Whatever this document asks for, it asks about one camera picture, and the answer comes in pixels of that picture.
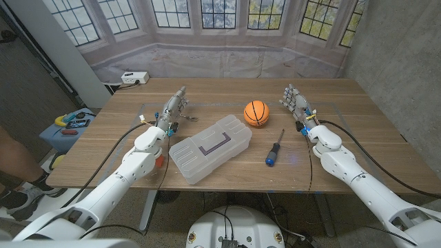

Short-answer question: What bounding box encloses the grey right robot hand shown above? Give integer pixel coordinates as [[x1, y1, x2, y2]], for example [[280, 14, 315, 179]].
[[279, 83, 318, 129]]

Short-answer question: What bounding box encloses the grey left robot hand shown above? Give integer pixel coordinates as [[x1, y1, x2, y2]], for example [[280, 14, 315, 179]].
[[156, 85, 190, 134]]

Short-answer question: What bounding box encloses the orange mini basketball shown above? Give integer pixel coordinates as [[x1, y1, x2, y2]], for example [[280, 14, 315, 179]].
[[243, 100, 270, 127]]

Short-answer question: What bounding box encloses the clear plastic clamshell container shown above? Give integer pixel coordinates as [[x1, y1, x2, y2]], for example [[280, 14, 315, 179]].
[[168, 114, 253, 185]]

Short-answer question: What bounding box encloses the grey tape outline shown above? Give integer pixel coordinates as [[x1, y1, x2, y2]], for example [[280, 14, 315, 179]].
[[98, 101, 392, 194]]

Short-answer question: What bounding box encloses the white power strip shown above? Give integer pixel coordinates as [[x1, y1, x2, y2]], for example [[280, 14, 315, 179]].
[[121, 71, 150, 85]]

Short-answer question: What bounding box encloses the printed window backdrop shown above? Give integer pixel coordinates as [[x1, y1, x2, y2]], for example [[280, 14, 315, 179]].
[[41, 0, 369, 83]]

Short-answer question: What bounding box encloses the grey table leg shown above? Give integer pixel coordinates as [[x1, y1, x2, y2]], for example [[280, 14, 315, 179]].
[[139, 190, 158, 231], [313, 193, 337, 238]]

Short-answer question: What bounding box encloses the blue stool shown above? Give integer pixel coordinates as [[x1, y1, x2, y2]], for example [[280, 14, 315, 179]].
[[39, 108, 96, 154]]

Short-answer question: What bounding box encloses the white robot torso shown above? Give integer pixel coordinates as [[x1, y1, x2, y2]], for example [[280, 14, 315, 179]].
[[185, 205, 286, 248]]

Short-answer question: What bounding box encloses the person with grey sneakers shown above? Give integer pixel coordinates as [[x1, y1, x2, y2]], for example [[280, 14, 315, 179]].
[[0, 125, 68, 221]]

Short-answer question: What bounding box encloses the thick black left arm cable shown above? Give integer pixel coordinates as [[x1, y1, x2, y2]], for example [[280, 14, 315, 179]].
[[61, 121, 156, 209]]

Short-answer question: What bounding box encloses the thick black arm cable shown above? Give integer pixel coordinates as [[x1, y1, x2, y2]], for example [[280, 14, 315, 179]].
[[61, 121, 156, 209], [318, 119, 441, 200]]

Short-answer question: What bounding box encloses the thin black left wrist cable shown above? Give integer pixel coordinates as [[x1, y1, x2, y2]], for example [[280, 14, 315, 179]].
[[78, 132, 172, 240]]

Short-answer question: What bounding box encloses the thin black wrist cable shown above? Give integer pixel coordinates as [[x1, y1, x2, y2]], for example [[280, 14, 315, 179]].
[[78, 132, 172, 240], [305, 134, 314, 192]]

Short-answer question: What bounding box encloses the black power strip cord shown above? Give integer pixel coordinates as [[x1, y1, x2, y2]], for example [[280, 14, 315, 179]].
[[112, 81, 141, 94]]

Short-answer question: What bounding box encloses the black blue handled screwdriver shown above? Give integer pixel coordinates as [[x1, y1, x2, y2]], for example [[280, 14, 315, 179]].
[[265, 129, 285, 167]]

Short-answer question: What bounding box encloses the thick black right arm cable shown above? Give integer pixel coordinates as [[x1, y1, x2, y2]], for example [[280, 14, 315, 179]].
[[318, 119, 441, 200]]

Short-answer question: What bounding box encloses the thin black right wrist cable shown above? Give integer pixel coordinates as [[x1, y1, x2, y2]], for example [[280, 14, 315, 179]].
[[305, 134, 314, 192]]

